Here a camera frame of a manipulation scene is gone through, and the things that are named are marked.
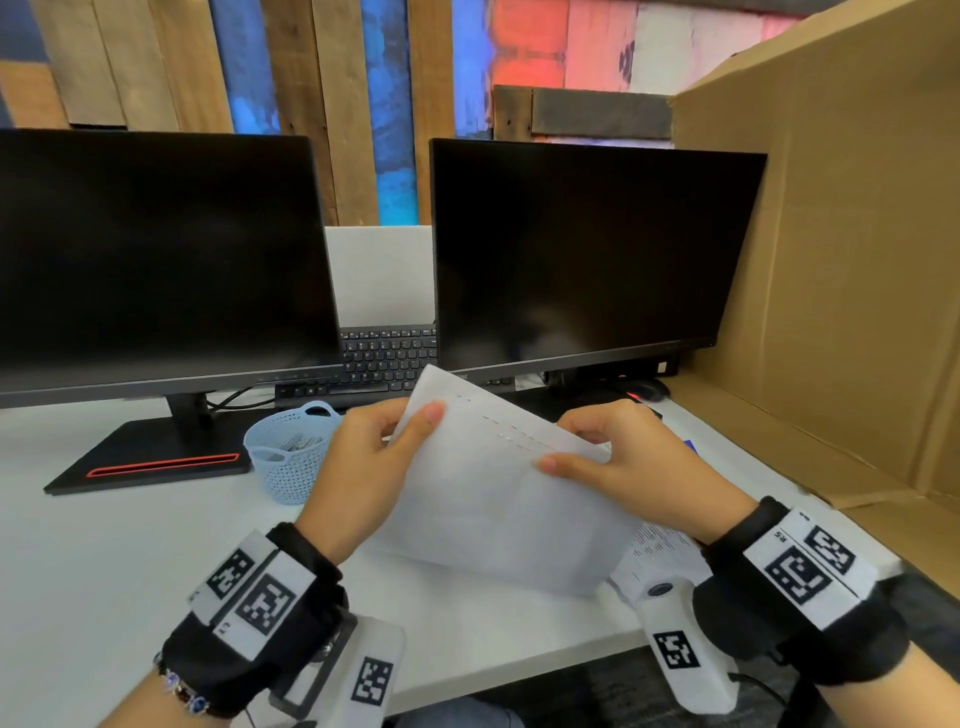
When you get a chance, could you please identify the black keyboard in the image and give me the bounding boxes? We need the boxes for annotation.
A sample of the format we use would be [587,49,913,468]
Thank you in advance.
[273,324,520,411]

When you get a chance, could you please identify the person's left forearm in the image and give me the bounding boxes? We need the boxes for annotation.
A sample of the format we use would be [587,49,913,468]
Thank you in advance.
[96,671,235,728]

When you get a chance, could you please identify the black monitor with red-striped stand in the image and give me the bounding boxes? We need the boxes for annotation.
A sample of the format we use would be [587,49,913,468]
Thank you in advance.
[0,127,345,497]

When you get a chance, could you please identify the brown cardboard divider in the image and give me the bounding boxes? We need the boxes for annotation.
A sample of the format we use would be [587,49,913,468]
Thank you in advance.
[666,0,960,601]

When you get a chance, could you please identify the black left wrist strap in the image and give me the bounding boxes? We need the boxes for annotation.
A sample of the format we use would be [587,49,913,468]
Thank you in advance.
[160,522,351,719]

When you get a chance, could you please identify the black monitor with plain stand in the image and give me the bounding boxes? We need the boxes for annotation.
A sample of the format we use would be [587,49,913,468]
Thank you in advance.
[429,138,769,421]

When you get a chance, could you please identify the printed paper sheet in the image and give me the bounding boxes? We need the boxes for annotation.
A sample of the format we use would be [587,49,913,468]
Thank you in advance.
[609,521,712,601]

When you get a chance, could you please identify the beaded bracelet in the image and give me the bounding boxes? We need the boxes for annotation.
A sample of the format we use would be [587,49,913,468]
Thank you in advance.
[153,652,213,719]

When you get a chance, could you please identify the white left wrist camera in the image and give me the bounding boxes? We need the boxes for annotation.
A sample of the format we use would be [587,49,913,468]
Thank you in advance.
[231,611,407,728]

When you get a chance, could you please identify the light blue plastic basket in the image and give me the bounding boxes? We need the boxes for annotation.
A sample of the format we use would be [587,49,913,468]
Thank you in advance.
[243,400,344,506]

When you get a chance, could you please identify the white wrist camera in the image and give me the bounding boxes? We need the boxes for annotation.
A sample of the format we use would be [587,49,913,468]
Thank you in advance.
[231,611,407,728]
[610,573,741,715]

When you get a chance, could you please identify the person's left hand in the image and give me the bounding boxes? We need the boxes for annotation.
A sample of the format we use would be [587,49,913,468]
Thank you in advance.
[296,398,448,567]

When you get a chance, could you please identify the white paper sheet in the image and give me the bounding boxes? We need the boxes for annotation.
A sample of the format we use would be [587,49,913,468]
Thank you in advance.
[358,364,648,598]

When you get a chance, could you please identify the person's right hand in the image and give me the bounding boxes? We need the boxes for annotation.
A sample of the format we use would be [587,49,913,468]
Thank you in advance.
[535,399,759,546]

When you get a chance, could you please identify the person's leg in jeans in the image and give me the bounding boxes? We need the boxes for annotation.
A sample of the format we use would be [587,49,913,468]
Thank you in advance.
[394,696,528,728]

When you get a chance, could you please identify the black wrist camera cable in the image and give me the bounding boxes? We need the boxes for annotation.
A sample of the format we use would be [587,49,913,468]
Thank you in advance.
[726,670,798,728]

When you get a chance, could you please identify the black wrist strap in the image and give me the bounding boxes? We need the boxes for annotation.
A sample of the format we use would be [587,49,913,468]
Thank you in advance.
[692,495,910,688]
[160,522,351,719]

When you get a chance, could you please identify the person's right forearm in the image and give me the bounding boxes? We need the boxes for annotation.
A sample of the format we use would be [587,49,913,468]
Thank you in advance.
[819,643,960,728]

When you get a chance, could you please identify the black right wrist strap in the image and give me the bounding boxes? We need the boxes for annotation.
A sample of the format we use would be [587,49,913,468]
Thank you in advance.
[692,495,910,688]

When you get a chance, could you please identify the white panel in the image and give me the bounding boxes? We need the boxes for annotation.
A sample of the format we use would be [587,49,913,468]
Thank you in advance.
[324,225,437,330]

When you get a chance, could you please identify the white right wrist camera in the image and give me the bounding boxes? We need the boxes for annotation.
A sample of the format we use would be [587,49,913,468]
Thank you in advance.
[610,573,741,715]

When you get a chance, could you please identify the black monitor cable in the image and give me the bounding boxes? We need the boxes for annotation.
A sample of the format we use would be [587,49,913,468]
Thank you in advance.
[205,385,276,414]

